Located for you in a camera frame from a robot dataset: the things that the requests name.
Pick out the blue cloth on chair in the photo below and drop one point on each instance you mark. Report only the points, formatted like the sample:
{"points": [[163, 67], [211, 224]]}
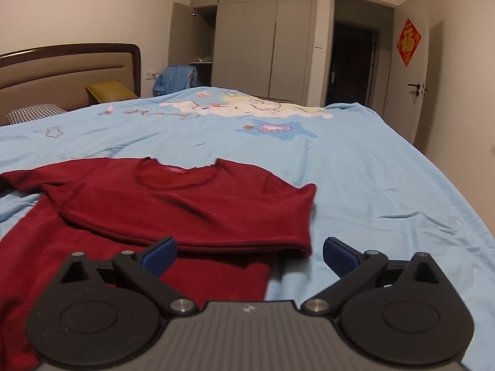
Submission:
{"points": [[174, 79]]}

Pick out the red door decoration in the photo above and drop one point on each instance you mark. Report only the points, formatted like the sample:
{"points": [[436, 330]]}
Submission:
{"points": [[408, 42]]}

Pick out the dark red sweater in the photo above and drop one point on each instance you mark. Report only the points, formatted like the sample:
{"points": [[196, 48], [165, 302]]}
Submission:
{"points": [[185, 216]]}

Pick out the grey wardrobe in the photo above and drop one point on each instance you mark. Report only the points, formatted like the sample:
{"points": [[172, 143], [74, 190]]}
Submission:
{"points": [[255, 34]]}

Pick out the light blue printed bed sheet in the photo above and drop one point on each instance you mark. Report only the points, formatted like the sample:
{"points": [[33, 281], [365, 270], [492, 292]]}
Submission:
{"points": [[379, 185]]}

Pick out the yellow pillow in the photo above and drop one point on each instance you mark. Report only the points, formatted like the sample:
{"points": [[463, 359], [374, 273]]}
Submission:
{"points": [[110, 92]]}

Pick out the white room door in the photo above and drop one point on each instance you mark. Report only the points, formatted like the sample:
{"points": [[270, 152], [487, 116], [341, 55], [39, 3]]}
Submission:
{"points": [[406, 69]]}

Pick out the brown padded headboard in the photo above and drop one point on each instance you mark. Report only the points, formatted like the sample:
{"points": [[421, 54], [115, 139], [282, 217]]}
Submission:
{"points": [[58, 73]]}

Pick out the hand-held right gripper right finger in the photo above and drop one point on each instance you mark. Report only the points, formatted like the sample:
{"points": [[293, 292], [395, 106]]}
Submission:
{"points": [[340, 257]]}

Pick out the checkered pillow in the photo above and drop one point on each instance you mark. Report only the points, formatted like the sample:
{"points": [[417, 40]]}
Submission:
{"points": [[33, 113]]}

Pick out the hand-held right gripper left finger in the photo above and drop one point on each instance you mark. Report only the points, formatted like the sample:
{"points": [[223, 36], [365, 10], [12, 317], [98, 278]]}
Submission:
{"points": [[158, 257]]}

